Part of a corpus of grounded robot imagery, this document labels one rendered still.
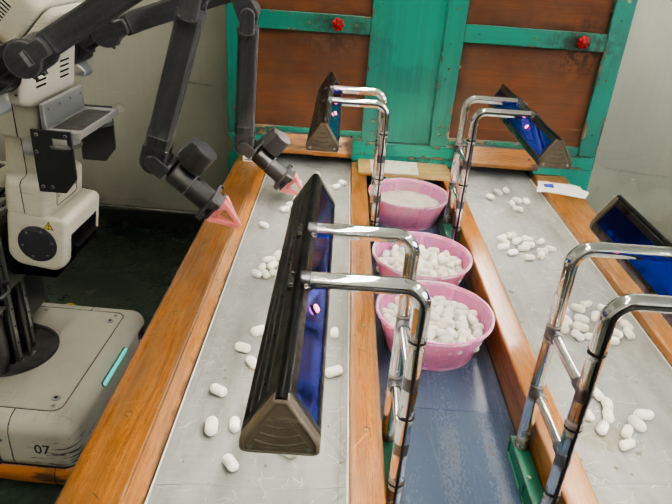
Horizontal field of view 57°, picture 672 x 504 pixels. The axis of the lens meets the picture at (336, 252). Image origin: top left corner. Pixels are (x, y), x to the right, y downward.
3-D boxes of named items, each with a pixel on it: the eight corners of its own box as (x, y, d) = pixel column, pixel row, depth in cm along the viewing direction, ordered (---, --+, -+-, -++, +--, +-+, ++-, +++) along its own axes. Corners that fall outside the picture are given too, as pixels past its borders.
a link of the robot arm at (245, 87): (240, -1, 170) (236, 7, 161) (261, 1, 170) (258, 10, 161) (236, 143, 193) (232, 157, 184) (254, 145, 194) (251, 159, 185)
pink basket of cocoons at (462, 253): (393, 316, 152) (398, 283, 147) (354, 266, 174) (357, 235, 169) (486, 302, 160) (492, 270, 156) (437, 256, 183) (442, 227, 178)
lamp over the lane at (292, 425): (238, 454, 60) (237, 396, 57) (292, 207, 116) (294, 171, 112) (319, 459, 60) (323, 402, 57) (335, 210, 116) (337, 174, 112)
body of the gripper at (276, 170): (294, 167, 197) (277, 151, 194) (291, 178, 188) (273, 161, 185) (281, 180, 199) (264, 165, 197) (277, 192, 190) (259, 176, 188)
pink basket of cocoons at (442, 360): (373, 376, 130) (378, 339, 126) (370, 309, 154) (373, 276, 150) (498, 384, 130) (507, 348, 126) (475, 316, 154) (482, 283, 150)
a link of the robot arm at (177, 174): (166, 172, 147) (159, 181, 142) (183, 152, 144) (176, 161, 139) (189, 191, 149) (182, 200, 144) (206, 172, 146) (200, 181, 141)
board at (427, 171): (358, 175, 215) (358, 171, 214) (357, 161, 228) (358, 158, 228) (451, 181, 215) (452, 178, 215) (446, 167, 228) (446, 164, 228)
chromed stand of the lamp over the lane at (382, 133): (313, 248, 182) (321, 97, 161) (316, 221, 199) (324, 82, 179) (377, 253, 182) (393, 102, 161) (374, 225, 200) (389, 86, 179)
